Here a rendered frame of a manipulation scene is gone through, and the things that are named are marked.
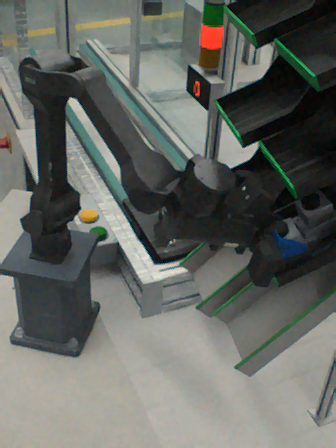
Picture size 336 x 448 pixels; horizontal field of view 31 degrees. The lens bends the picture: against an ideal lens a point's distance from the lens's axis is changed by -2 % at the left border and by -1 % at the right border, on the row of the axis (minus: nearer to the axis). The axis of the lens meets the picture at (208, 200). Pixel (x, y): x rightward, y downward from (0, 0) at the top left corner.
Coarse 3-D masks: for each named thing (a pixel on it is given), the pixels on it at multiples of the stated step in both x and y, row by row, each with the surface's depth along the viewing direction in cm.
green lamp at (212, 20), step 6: (204, 6) 134; (210, 6) 133; (216, 6) 133; (222, 6) 134; (204, 12) 135; (210, 12) 134; (216, 12) 134; (222, 12) 135; (204, 18) 136; (210, 18) 135; (216, 18) 135; (222, 18) 135; (204, 24) 136; (210, 24) 135; (216, 24) 135; (222, 24) 137
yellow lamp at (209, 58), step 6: (204, 48) 139; (210, 48) 139; (216, 48) 139; (204, 54) 140; (210, 54) 139; (216, 54) 140; (204, 60) 140; (210, 60) 140; (216, 60) 141; (204, 66) 141; (210, 66) 141; (216, 66) 142
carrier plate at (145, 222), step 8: (128, 200) 144; (128, 208) 142; (136, 216) 139; (144, 216) 140; (152, 216) 140; (136, 224) 138; (144, 224) 137; (152, 224) 137; (144, 232) 135; (152, 232) 135; (152, 240) 132; (176, 240) 133; (184, 240) 133; (152, 248) 131; (160, 248) 130; (168, 248) 131; (176, 248) 131; (184, 248) 131; (192, 248) 131; (160, 256) 128; (168, 256) 128; (176, 256) 129; (184, 256) 130
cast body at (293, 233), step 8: (272, 224) 90; (280, 224) 90; (288, 224) 91; (272, 232) 89; (280, 232) 89; (288, 232) 89; (296, 232) 89; (296, 240) 89; (304, 240) 91; (312, 240) 92; (312, 248) 93; (296, 256) 91; (304, 256) 91; (280, 264) 91; (288, 264) 92; (296, 264) 92
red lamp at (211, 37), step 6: (204, 30) 137; (210, 30) 136; (216, 30) 136; (222, 30) 138; (204, 36) 138; (210, 36) 137; (216, 36) 137; (204, 42) 138; (210, 42) 138; (216, 42) 138
